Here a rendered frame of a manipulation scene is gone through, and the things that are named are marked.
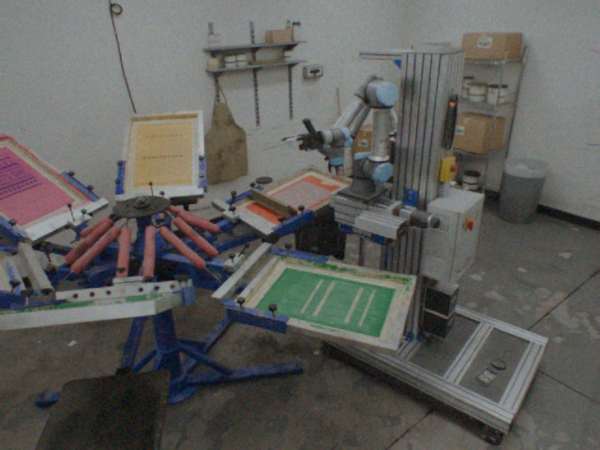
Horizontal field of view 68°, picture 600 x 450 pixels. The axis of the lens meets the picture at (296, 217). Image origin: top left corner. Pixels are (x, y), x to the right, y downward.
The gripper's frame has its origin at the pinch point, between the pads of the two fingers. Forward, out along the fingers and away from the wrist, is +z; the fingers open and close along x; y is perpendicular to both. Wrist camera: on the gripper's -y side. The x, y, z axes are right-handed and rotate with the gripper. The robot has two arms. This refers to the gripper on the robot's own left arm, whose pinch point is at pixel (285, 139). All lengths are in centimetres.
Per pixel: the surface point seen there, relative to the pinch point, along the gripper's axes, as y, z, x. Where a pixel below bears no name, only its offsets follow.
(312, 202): 53, -42, 59
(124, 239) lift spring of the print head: 42, 81, 28
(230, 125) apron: 16, -57, 273
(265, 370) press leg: 158, 11, 44
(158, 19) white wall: -88, 4, 251
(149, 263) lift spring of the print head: 52, 72, 13
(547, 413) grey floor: 178, -128, -62
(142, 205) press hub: 30, 68, 44
